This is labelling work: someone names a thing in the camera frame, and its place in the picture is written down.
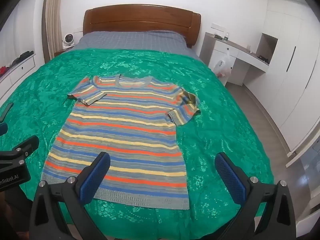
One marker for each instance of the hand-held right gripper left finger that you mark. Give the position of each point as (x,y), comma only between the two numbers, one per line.
(96,177)

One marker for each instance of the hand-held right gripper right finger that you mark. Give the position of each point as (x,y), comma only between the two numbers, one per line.
(230,177)

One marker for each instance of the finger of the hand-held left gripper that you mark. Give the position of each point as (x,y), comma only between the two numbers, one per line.
(28,145)
(3,129)

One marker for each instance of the striped knit shirt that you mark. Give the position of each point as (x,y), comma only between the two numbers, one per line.
(120,130)

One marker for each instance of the dark clothes pile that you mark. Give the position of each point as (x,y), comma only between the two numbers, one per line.
(23,56)

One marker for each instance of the black remote control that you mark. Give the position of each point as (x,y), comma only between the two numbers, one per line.
(8,108)

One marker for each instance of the green satin blanket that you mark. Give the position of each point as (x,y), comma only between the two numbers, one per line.
(212,130)

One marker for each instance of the red cloth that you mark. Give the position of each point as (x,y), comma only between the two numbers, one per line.
(3,70)

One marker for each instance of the white window bench cabinet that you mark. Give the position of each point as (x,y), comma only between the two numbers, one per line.
(22,67)

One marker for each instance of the white desk fan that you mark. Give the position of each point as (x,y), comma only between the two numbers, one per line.
(68,40)

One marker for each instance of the white plastic bag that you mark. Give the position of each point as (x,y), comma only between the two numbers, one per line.
(222,66)

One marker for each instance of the beige curtain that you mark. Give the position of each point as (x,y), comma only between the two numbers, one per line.
(53,17)

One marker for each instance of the white desk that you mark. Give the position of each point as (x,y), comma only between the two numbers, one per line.
(240,55)

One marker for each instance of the dark items on desk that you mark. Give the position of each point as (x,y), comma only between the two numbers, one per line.
(263,58)

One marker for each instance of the white wardrobe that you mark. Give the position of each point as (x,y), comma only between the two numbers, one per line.
(295,67)

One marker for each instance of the clear bottle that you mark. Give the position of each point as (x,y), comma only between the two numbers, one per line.
(226,37)

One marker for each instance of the dark items on dresser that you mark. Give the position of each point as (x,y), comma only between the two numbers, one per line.
(219,37)

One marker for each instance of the grey checked bed sheet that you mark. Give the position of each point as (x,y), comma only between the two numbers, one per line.
(132,41)

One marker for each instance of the wooden bed headboard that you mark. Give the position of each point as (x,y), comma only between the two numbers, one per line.
(140,17)

